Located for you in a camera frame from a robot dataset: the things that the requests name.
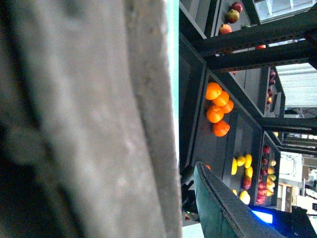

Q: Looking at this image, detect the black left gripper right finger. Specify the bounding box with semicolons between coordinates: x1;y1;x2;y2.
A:
194;162;280;238

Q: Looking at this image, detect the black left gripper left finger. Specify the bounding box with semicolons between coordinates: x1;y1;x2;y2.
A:
0;0;182;238

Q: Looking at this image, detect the light teal plastic basket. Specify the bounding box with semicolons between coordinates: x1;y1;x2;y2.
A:
164;0;179;164

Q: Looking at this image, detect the red yellow mango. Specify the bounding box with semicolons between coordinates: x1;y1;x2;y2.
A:
242;176;252;190

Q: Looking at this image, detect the yellow mango centre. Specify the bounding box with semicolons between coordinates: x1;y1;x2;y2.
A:
236;156;246;167

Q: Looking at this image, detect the orange front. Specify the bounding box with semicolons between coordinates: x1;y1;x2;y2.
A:
212;120;230;137

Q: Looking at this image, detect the orange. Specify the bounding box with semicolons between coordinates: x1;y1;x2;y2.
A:
206;105;224;123
206;82;222;100
212;120;230;137

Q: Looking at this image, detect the orange lower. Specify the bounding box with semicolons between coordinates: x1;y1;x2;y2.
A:
206;105;224;123

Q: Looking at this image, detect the orange upper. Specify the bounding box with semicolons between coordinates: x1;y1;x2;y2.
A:
206;82;222;100

